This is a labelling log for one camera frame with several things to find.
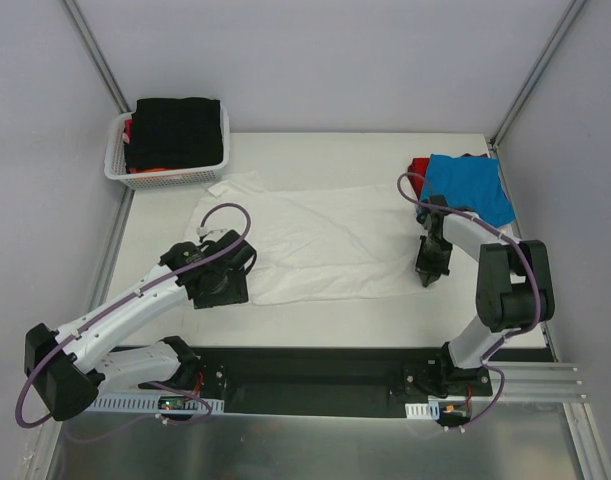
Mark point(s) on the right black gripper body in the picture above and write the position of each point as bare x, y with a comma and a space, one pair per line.
432, 265

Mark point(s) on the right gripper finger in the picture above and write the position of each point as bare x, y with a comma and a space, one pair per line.
432, 278
424, 276

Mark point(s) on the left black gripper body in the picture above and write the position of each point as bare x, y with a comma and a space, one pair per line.
233, 288

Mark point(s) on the white t shirt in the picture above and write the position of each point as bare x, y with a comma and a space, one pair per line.
316, 245

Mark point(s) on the blue t shirt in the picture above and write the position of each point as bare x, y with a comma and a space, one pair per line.
489, 201

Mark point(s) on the red t shirt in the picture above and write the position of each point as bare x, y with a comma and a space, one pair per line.
453, 177

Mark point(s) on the white plastic basket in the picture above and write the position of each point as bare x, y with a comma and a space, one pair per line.
115, 166

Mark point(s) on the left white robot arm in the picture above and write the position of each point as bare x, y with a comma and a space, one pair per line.
69, 367

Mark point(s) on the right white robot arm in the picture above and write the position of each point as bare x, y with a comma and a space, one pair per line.
514, 291

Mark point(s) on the black t shirt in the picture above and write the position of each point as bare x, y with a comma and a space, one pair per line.
172, 134

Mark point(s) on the pink t shirt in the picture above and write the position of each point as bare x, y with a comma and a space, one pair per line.
126, 134

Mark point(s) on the right white cable duct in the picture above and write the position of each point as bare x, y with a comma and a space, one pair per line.
422, 411

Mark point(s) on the white cable duct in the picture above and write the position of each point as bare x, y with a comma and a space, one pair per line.
152, 403
422, 411

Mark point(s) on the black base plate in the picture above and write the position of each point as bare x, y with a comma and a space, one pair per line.
328, 382

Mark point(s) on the aluminium rail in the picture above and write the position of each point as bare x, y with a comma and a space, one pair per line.
540, 380

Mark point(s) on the left white cable duct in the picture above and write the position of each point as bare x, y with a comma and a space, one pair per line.
152, 403

